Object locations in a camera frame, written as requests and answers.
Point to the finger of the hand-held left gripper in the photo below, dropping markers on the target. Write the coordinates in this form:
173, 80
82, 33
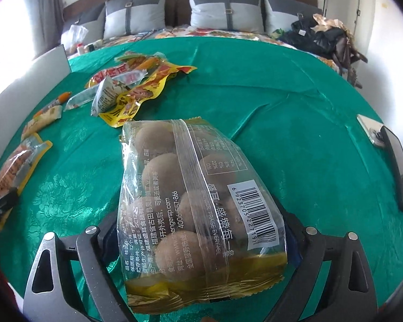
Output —
6, 199

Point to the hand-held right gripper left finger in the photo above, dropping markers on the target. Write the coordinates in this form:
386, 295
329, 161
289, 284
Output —
90, 258

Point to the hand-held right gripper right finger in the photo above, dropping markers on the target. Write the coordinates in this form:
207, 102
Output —
309, 258

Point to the orange biscuit packet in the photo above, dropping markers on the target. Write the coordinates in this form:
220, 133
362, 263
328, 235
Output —
18, 164

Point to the bag of brown eggs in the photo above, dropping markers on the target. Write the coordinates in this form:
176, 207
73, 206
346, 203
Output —
188, 208

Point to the corn sausage packet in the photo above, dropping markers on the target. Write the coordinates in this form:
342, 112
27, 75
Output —
61, 98

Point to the beige snack packet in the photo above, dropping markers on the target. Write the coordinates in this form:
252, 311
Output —
43, 119

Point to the white board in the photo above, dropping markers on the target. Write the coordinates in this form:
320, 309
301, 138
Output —
27, 84

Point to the black phone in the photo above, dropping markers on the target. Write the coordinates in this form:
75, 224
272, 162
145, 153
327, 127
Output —
401, 174

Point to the white grey snack packet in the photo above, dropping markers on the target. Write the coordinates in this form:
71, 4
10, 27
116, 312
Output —
104, 97

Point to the silver phone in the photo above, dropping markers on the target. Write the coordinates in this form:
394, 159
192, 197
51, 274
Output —
369, 129

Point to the yellow packet with red print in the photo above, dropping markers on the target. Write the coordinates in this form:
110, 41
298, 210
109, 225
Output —
99, 80

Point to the crinkled yellow red snack packet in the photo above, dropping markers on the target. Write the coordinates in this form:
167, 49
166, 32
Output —
134, 104

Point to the white bottle with red cap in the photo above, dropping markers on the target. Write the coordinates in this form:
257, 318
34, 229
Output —
81, 48

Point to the clear plastic bag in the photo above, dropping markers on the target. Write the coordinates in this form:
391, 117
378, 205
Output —
73, 35

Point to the white power strip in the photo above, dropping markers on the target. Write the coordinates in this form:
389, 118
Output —
95, 44

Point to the green small snack packet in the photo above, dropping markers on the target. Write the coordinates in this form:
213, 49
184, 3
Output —
137, 61

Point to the grey curtain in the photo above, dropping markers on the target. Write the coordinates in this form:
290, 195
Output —
43, 10

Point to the grey pillow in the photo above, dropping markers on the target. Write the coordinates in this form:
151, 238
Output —
134, 13
285, 10
225, 8
87, 23

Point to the yellow packet with orange edge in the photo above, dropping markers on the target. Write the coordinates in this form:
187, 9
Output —
178, 68

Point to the dark clothes pile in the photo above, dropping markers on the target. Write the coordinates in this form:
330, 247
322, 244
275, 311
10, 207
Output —
339, 47

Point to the black plastic bag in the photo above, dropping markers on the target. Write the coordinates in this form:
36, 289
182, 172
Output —
300, 33

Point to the tan crumpled cloth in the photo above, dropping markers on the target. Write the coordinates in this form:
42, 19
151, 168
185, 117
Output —
329, 21

